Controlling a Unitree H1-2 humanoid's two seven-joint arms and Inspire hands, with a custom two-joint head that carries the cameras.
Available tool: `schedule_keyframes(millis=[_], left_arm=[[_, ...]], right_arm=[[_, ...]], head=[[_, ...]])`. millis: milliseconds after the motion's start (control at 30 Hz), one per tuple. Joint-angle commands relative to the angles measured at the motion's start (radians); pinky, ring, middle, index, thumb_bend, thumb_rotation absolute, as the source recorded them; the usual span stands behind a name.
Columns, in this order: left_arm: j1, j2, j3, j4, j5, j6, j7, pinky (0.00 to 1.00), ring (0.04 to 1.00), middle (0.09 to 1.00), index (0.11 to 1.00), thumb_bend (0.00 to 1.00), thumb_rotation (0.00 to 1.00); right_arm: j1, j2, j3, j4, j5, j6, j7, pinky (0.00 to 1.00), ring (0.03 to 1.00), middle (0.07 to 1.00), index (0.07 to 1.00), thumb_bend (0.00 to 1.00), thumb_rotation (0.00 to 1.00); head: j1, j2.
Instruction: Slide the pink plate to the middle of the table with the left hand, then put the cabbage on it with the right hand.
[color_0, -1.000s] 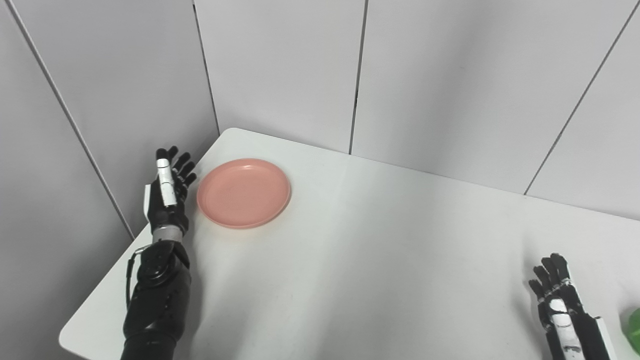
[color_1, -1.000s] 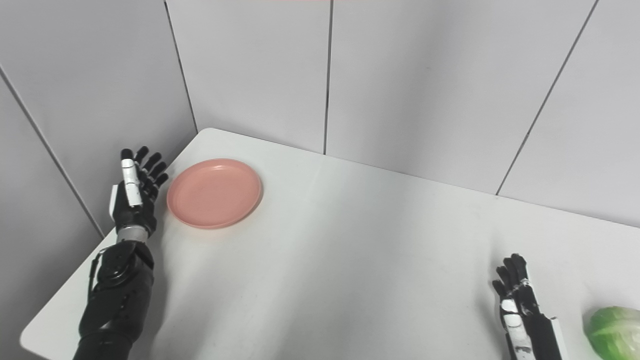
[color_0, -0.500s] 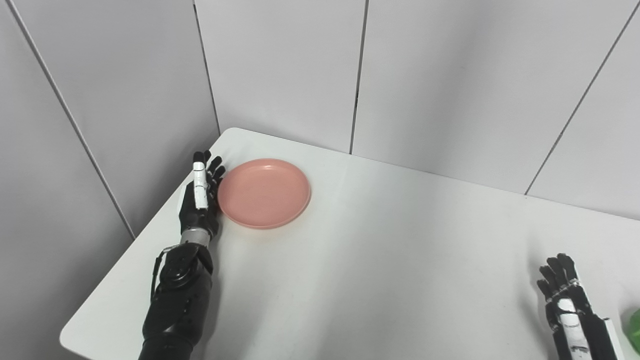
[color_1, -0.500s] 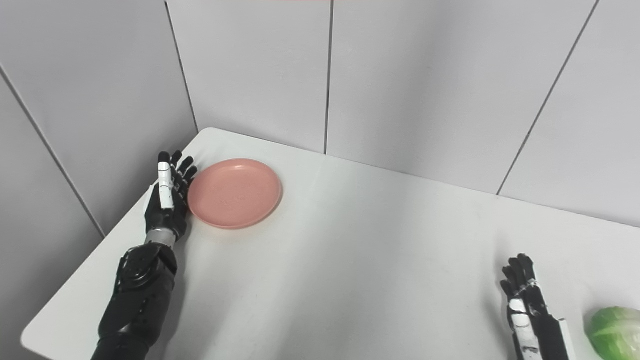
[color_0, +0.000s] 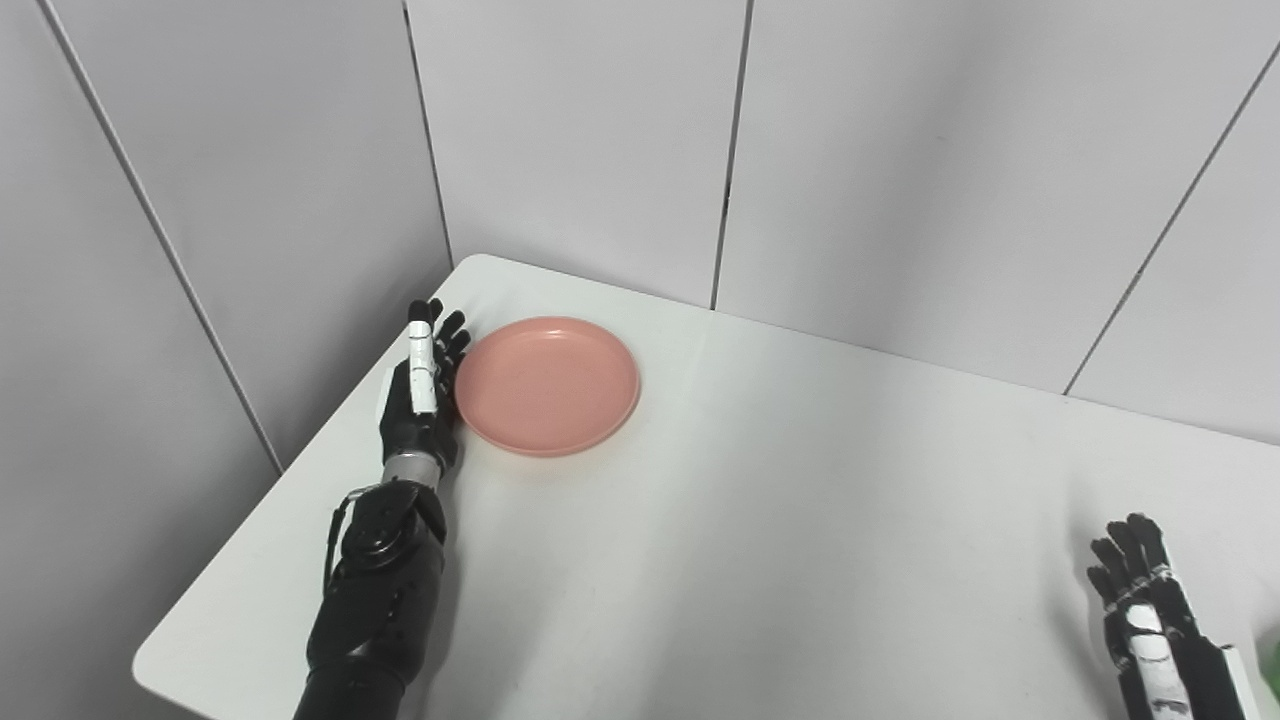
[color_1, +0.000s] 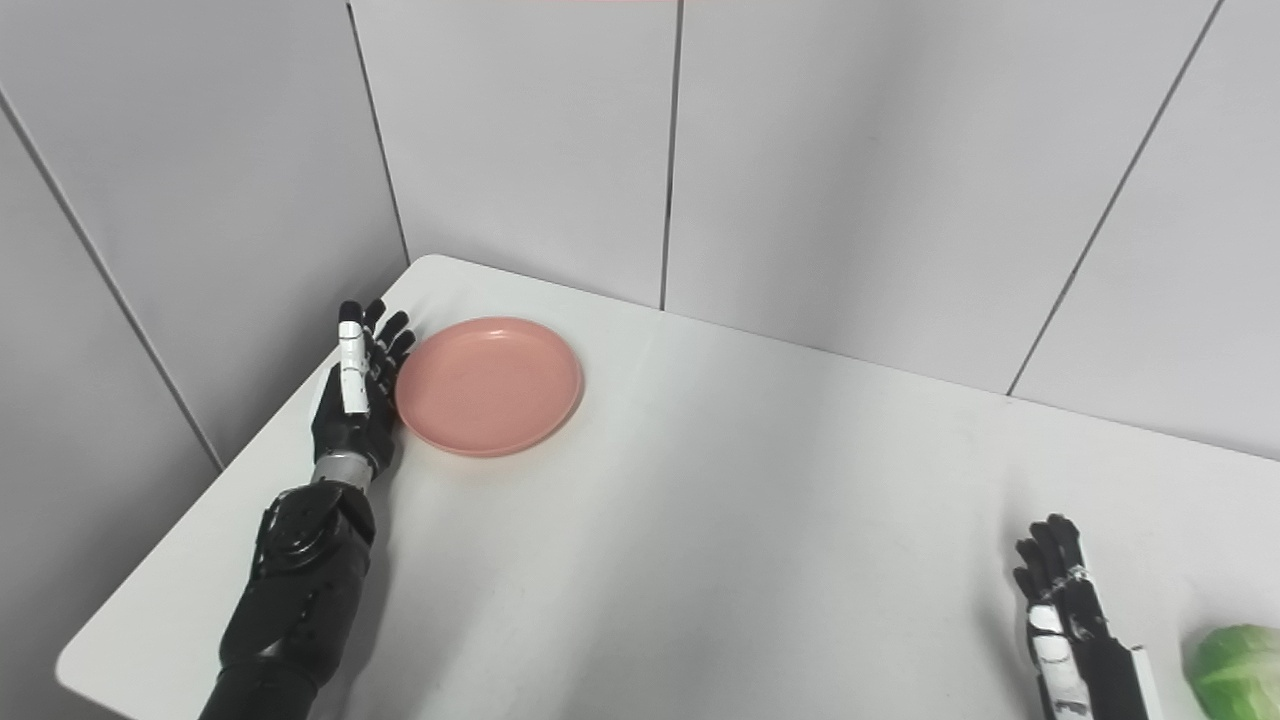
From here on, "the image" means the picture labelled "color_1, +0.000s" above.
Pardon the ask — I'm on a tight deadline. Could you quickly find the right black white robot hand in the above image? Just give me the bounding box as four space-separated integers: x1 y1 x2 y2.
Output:
1012 514 1166 720

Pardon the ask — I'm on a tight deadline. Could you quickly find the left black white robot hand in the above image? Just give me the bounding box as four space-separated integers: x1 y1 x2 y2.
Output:
311 299 417 488

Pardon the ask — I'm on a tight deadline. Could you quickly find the pink round plate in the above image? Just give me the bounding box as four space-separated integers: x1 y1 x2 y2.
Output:
394 316 585 459

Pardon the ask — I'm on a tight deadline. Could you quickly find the green white cabbage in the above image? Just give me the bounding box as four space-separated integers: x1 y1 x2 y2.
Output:
1186 624 1280 720

